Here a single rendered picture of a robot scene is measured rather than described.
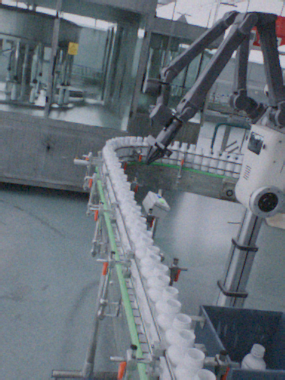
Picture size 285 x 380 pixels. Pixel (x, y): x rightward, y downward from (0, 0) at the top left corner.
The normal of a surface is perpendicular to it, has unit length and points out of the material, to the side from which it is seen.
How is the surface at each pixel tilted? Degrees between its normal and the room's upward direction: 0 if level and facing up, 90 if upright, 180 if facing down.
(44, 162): 90
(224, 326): 90
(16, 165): 90
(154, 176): 89
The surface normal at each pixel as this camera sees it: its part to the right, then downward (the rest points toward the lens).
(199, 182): -0.15, 0.26
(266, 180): 0.12, 0.49
